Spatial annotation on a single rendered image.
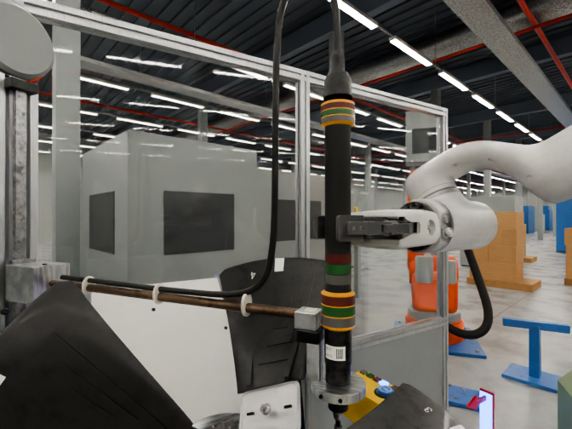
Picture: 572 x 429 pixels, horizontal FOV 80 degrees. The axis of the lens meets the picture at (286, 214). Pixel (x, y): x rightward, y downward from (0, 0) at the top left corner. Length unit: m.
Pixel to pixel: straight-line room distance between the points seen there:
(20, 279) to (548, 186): 0.90
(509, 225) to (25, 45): 8.18
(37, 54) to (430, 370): 1.89
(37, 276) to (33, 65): 0.46
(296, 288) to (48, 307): 0.34
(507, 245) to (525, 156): 7.90
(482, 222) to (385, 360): 1.14
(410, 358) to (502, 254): 6.83
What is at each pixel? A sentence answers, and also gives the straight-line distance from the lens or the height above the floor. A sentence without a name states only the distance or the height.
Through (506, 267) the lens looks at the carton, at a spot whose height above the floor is 0.42.
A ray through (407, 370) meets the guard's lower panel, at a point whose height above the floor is 0.80.
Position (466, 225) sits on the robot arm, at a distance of 0.58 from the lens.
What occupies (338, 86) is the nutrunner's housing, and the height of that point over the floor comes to 1.67.
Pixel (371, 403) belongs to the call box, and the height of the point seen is 1.06.
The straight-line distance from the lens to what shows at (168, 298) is 0.58.
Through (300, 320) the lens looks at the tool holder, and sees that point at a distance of 0.46.
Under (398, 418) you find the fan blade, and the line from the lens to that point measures 0.66.
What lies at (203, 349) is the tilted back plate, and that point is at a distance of 0.75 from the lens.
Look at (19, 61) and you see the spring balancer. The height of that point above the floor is 1.83.
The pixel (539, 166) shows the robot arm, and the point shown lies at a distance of 0.57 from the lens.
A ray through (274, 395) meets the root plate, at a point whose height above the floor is 1.27.
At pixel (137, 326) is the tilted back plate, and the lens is 0.75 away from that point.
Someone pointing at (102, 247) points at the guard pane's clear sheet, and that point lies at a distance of 1.06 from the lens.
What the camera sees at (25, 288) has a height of 1.37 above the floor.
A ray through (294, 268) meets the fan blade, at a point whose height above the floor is 1.41.
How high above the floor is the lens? 1.51
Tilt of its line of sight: level
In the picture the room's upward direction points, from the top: straight up
